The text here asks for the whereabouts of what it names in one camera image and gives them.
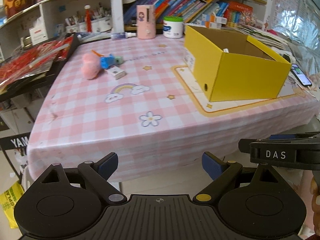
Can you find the stack of papers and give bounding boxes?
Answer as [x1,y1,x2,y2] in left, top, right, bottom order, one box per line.
[236,24,288,50]

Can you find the wooden bookshelf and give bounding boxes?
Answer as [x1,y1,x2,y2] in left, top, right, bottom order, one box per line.
[111,0,268,30]

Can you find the white pen cup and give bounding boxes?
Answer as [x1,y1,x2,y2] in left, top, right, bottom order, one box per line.
[91,16,112,33]
[66,24,80,33]

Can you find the small white staple box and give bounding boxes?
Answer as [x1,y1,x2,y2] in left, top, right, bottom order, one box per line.
[106,66,126,80]

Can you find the black Yamaha keyboard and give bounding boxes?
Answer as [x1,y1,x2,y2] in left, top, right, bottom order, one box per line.
[0,33,81,181]

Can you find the yellow plastic bag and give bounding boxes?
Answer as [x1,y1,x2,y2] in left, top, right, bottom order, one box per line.
[0,182,24,229]

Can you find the pink cylindrical humidifier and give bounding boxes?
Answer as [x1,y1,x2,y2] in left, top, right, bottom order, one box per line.
[136,4,156,40]

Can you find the red foil packets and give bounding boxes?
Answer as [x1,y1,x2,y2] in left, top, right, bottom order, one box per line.
[1,35,74,90]

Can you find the pink checkered tablecloth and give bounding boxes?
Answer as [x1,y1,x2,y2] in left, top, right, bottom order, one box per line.
[27,35,319,181]

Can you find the white jar green lid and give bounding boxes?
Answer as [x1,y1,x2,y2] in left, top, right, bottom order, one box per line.
[163,16,184,39]

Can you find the white drinking straws box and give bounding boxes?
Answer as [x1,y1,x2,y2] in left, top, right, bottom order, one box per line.
[29,21,48,46]

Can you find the green eraser block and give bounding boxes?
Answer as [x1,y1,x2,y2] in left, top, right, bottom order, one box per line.
[114,56,124,65]

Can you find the yellow cardboard box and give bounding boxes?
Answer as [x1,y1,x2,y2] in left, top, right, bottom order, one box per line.
[184,25,291,102]

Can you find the small spray bottle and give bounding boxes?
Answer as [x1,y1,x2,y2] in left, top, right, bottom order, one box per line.
[111,32,137,40]

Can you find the smartphone on table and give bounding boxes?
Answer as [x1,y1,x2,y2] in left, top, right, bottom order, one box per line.
[291,64,312,87]

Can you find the white cubby shelf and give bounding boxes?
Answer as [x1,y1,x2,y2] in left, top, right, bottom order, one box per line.
[1,0,124,60]

